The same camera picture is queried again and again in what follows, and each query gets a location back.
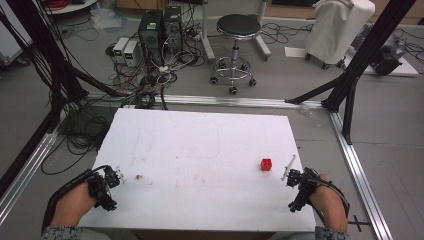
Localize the tangle of black floor cables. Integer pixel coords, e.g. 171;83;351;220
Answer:
40;103;116;176

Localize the clear plastic bag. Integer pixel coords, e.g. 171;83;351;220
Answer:
90;7;126;30

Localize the black braced frame post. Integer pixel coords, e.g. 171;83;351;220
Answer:
285;0;418;146

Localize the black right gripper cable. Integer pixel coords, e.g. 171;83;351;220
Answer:
311;176;351;225

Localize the white round table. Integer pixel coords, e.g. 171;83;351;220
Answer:
42;0;99;15

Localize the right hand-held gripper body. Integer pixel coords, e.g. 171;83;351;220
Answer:
286;167;322;214

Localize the person's left hand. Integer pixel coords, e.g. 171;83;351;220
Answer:
49;181;101;228

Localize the white floor board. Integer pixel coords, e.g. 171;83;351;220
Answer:
344;54;420;78

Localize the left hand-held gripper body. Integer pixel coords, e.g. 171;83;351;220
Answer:
87;165;121;212

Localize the white power supply box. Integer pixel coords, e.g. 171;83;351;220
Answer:
112;36;130;65
122;40;140;68

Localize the slim black computer tower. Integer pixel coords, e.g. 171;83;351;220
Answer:
162;5;184;54

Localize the black frame post with cables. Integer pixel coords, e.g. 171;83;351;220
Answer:
5;0;126;101

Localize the black round stool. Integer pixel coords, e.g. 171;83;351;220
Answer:
209;13;263;96

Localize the large black computer tower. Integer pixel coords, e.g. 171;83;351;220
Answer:
137;9;165;67

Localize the aluminium floor rail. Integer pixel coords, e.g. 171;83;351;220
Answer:
84;92;325;110
0;128;61;225
327;110;395;240

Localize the white covered cart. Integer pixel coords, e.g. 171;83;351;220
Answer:
304;0;377;70

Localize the white cabinet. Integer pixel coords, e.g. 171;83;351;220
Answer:
0;0;33;67

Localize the black device on floor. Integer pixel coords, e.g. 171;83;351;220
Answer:
372;45;405;77

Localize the white paper sheet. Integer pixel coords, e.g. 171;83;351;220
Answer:
284;45;308;59

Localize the white table leg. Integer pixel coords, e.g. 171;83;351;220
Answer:
254;0;272;62
199;0;217;64

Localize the clear plastic wrap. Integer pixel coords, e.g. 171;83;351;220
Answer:
298;103;324;129

